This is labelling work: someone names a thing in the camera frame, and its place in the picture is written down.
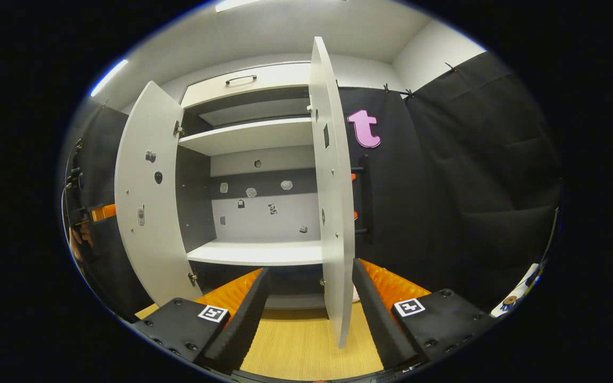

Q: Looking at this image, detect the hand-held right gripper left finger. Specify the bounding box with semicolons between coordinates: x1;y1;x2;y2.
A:
132;268;271;376

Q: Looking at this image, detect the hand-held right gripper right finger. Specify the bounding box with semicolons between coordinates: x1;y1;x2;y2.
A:
351;259;499;372

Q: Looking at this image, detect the white shoe cabinet door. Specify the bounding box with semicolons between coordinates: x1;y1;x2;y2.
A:
308;36;357;349
114;81;203;307

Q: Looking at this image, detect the grey double-door shoe cabinet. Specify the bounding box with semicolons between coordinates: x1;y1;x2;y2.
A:
173;60;358;312

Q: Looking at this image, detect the black backdrop cloth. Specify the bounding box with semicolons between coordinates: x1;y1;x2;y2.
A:
64;51;562;320

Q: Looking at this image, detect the narrow ceiling light strip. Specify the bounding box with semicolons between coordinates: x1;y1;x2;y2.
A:
90;59;129;97

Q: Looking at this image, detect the white blue printed object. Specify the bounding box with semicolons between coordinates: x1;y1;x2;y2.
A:
490;263;541;318

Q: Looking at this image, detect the row of black clips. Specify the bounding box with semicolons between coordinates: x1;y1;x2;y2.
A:
333;61;459;99

